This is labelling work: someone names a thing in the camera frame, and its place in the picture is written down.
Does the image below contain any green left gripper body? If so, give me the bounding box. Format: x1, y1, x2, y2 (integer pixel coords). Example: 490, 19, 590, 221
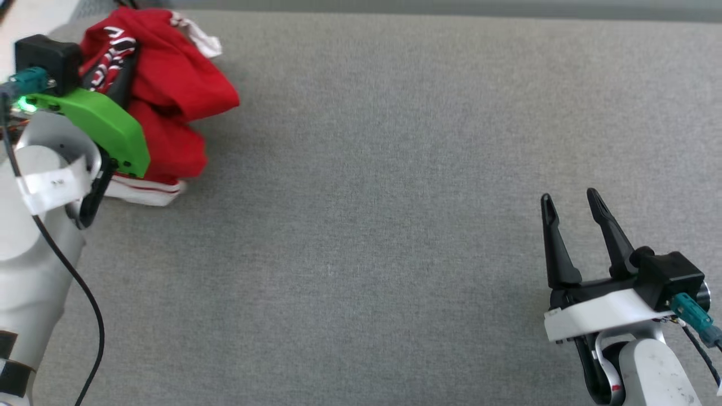
20, 87, 151, 178

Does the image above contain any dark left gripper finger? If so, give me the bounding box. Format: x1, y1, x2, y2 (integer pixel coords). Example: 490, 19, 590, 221
78, 148, 120, 230
85, 38, 139, 108

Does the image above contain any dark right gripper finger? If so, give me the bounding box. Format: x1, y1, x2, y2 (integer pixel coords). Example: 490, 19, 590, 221
540, 193, 583, 291
587, 188, 641, 280

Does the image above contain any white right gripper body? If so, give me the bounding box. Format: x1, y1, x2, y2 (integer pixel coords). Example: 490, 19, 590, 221
544, 275, 677, 343

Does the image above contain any red white varsity garment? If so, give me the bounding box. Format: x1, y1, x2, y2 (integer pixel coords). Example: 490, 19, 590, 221
79, 7, 240, 207

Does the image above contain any right camera cable teal plug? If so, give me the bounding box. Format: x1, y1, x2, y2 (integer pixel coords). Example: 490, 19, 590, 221
670, 292, 722, 395

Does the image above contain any camera cable teal plug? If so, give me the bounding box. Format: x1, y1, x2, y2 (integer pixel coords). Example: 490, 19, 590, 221
670, 292, 722, 395
0, 67, 106, 406

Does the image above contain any left camera cable teal plug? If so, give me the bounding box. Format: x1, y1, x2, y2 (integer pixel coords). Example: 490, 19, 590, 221
0, 67, 106, 406

